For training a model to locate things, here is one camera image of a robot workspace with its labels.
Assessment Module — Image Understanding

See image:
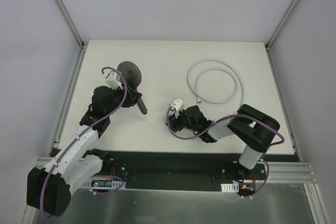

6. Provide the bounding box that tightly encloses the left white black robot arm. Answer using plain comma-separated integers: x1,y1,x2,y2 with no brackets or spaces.
26,86,142,217

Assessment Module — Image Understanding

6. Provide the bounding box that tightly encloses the aluminium frame post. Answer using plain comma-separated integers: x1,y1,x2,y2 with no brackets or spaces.
54,0,86,49
265,0,301,51

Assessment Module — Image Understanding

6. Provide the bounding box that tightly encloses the right white cable duct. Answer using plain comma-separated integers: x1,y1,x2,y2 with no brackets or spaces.
220,182,239,193

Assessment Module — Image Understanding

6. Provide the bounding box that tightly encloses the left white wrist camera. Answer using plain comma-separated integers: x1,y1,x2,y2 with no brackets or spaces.
106,71,123,90

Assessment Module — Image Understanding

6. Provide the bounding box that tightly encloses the left aluminium frame post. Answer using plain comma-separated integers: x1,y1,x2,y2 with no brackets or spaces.
54,0,86,49

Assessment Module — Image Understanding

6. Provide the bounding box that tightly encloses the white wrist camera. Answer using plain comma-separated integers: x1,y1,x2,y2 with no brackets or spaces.
170,98,184,113
106,71,123,90

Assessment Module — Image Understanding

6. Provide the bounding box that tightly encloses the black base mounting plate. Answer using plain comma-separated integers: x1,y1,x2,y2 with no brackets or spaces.
95,151,266,191

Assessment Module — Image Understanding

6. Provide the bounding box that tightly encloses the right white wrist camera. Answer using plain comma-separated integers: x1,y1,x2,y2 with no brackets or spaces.
170,98,184,113

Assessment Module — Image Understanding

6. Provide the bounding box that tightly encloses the grey shower head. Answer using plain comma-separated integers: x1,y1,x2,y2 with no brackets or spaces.
117,61,148,115

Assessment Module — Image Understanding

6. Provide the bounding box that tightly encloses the white shower hose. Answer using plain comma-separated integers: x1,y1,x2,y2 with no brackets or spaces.
186,60,246,112

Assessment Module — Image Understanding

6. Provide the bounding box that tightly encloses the white cable duct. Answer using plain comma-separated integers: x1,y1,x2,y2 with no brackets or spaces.
220,182,239,193
79,179,126,190

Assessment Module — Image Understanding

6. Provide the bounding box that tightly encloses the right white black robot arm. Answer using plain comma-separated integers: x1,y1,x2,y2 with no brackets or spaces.
165,104,285,182

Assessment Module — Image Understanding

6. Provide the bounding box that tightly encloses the right aluminium frame post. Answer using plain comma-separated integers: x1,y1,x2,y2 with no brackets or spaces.
265,0,301,51

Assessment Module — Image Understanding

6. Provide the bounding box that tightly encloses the left white cable duct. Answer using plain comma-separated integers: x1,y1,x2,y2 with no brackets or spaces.
79,179,126,190

